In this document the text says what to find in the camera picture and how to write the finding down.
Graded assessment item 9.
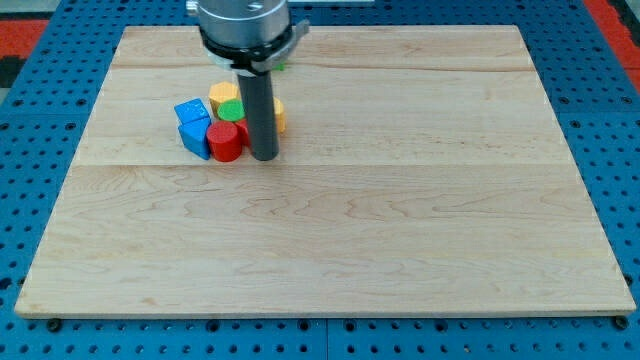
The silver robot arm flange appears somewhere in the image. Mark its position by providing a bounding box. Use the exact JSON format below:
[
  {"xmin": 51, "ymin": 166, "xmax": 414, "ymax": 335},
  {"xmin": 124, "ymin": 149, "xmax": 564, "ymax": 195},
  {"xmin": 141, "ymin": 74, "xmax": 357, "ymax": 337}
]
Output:
[{"xmin": 185, "ymin": 0, "xmax": 310, "ymax": 77}]

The yellow block behind rod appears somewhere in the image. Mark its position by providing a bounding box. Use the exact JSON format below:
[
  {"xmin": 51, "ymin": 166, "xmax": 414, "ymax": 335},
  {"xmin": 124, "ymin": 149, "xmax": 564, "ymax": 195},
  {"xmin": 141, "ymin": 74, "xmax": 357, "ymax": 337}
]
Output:
[{"xmin": 273, "ymin": 97, "xmax": 286, "ymax": 134}]

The red block behind rod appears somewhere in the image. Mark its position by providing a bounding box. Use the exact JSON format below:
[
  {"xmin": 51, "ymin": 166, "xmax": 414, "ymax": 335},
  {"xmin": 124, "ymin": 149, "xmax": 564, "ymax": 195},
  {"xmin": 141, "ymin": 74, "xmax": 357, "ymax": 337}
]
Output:
[{"xmin": 235, "ymin": 119, "xmax": 251, "ymax": 148}]

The light wooden board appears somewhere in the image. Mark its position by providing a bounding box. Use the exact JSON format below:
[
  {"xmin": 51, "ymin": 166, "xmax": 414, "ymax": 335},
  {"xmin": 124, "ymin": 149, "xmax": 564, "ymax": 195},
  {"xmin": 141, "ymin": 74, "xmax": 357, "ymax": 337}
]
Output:
[{"xmin": 15, "ymin": 25, "xmax": 636, "ymax": 319}]

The red cylinder block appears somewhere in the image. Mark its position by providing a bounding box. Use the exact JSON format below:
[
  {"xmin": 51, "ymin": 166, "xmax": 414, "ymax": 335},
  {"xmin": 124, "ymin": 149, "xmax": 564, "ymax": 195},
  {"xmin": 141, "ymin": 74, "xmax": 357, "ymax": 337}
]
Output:
[{"xmin": 206, "ymin": 121, "xmax": 243, "ymax": 162}]

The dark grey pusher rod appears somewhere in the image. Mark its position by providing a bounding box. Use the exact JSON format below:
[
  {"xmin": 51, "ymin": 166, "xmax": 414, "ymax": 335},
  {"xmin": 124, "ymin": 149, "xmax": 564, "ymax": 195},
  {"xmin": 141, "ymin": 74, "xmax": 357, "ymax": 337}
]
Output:
[{"xmin": 238, "ymin": 72, "xmax": 279, "ymax": 161}]

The green cylinder block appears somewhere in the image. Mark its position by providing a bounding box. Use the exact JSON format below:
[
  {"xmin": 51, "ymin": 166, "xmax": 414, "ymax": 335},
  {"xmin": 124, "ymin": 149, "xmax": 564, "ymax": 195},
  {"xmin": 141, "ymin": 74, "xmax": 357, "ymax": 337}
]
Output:
[{"xmin": 217, "ymin": 99, "xmax": 245, "ymax": 122}]

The blue triangular block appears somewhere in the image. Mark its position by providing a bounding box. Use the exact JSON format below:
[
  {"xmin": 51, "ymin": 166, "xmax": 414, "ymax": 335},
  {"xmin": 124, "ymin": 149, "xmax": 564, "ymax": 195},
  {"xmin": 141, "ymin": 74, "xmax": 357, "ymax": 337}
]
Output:
[{"xmin": 178, "ymin": 118, "xmax": 211, "ymax": 160}]

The yellow hexagon block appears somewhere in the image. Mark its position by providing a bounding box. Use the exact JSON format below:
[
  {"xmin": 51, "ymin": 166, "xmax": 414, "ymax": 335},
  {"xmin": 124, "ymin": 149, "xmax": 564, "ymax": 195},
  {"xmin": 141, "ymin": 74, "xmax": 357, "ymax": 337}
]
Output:
[{"xmin": 208, "ymin": 81, "xmax": 240, "ymax": 116}]

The blue cube block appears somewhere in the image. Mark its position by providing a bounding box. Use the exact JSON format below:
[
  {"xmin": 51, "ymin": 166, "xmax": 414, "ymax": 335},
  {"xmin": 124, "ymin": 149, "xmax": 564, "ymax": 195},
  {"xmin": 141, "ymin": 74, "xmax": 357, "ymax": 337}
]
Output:
[{"xmin": 174, "ymin": 98, "xmax": 210, "ymax": 124}]

